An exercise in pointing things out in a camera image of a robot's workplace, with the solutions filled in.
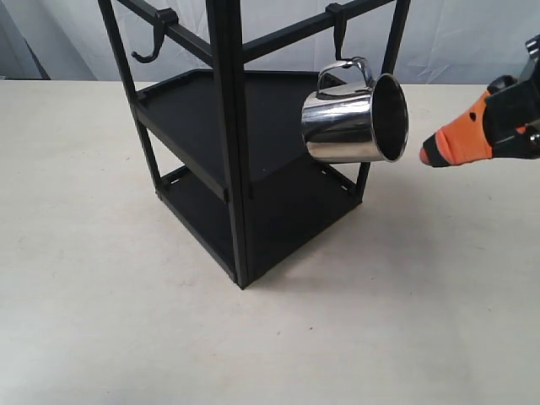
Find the shiny steel mug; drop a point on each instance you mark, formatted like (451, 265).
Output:
(365, 121)

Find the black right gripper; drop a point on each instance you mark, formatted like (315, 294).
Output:
(502, 123)

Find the white backdrop curtain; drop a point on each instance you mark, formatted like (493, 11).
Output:
(444, 42)

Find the black metal rail hook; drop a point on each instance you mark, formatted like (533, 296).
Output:
(338, 13)
(162, 19)

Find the black metal shelf rack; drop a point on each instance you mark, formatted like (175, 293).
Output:
(223, 143)

